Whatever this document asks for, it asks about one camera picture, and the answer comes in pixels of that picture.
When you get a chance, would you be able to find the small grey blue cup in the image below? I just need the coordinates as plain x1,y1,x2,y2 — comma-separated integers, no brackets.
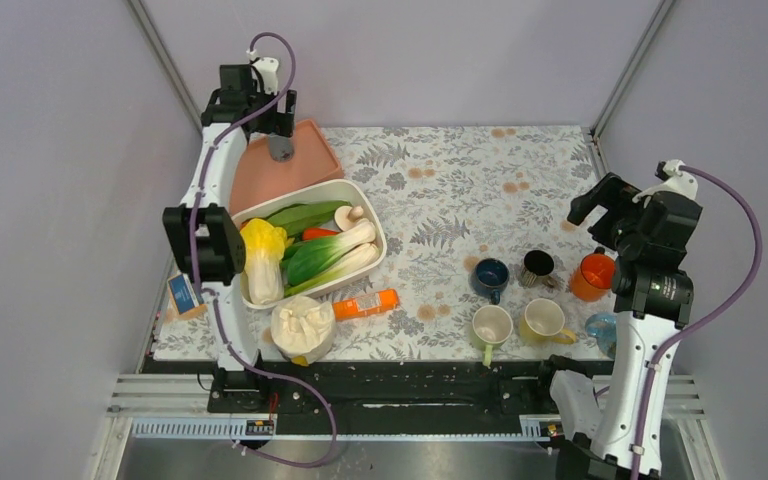
267,135,295,163

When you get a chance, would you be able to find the orange mug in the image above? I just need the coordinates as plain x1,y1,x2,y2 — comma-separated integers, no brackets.
569,247,615,302

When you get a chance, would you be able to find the dark brown mug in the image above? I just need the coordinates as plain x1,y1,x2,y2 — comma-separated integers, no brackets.
519,250,559,289

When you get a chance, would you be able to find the light blue big mug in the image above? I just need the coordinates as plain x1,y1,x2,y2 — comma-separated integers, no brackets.
585,312,617,360

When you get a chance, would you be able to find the navy round cup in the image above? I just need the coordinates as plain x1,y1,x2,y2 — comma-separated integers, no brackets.
469,258,510,305

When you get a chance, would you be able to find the yellow cup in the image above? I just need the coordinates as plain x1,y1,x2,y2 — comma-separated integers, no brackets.
519,298,577,345

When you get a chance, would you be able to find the light green mug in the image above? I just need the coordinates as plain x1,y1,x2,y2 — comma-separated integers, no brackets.
469,305,514,368

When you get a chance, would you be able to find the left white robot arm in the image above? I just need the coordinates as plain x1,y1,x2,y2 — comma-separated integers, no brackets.
162,58,296,411

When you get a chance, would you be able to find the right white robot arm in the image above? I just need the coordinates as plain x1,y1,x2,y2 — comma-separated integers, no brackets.
533,167,702,479

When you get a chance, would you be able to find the pink tray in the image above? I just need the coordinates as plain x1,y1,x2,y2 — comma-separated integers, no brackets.
228,119,344,215

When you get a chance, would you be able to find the green leaf vegetable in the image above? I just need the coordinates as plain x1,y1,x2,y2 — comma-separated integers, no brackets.
266,200,351,237

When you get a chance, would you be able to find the floral table mat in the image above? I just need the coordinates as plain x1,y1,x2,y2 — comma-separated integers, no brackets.
152,125,657,363

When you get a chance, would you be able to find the yellow napa cabbage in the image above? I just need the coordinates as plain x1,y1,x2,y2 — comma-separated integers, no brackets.
240,218,288,305

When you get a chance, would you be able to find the red pepper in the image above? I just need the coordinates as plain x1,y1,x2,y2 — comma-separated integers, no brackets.
302,227,339,241

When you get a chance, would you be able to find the white mushroom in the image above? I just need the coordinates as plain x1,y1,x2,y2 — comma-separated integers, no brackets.
333,205,365,232

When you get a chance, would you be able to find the upper bok choy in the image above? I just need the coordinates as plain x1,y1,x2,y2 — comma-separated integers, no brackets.
286,220,377,286

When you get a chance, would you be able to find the bok choy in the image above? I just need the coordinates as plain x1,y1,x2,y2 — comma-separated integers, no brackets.
286,220,377,286
284,243,380,297

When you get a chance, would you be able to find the lower bok choy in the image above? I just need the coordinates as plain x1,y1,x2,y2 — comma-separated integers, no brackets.
284,243,380,297

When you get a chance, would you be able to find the blue labelled box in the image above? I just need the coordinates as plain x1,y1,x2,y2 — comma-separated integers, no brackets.
166,272,207,320

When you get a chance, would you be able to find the cream cloth bag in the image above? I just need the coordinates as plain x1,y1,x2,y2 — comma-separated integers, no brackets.
271,295,337,367

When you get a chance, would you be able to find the orange tube package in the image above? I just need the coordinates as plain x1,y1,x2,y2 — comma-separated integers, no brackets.
332,289,400,321

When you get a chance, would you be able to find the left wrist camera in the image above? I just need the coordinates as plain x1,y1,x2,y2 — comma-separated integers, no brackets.
246,49,280,95

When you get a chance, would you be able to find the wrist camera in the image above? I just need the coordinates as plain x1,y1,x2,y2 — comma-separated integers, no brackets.
246,49,280,95
632,159,698,203

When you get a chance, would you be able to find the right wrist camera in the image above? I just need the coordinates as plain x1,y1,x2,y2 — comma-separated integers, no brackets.
632,159,698,203

